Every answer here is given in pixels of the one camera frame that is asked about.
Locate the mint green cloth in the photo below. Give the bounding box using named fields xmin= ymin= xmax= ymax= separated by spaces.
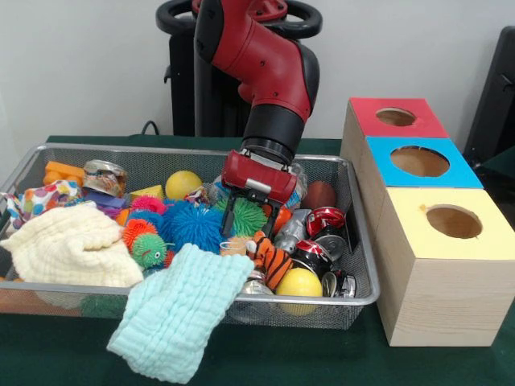
xmin=107 ymin=243 xmax=256 ymax=384

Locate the brown toy football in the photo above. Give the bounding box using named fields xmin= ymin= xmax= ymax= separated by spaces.
xmin=304 ymin=181 xmax=337 ymax=211

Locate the red soda can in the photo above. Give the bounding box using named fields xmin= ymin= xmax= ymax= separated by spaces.
xmin=306 ymin=207 xmax=347 ymax=239

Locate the orange striped tiger plush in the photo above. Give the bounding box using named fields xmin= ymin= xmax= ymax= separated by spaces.
xmin=245 ymin=231 xmax=295 ymax=291

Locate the green spiky ball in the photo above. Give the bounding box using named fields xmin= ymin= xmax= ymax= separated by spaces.
xmin=213 ymin=197 xmax=268 ymax=236

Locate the clear mesh bin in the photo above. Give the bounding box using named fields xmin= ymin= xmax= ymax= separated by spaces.
xmin=0 ymin=145 xmax=380 ymax=327

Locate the dark green table cloth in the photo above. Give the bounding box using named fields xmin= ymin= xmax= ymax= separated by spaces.
xmin=0 ymin=135 xmax=515 ymax=386

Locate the blue spiky ball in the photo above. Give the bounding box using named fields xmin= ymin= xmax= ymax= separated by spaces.
xmin=155 ymin=201 xmax=190 ymax=242
xmin=171 ymin=205 xmax=226 ymax=254

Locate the yellow ball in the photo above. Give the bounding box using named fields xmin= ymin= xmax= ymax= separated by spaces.
xmin=165 ymin=170 xmax=204 ymax=201
xmin=275 ymin=268 xmax=323 ymax=317

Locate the wooden box with three holes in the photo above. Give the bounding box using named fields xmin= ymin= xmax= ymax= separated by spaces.
xmin=340 ymin=97 xmax=515 ymax=348

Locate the colourful patterned cloth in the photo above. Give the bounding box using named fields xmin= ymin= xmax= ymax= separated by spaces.
xmin=2 ymin=180 xmax=84 ymax=228

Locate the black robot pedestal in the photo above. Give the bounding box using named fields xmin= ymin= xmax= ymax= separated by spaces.
xmin=157 ymin=0 xmax=323 ymax=138

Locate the cream knitted cloth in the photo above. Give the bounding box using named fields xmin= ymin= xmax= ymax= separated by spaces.
xmin=0 ymin=207 xmax=146 ymax=288

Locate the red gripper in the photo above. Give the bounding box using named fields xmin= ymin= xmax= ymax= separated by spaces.
xmin=220 ymin=149 xmax=299 ymax=240

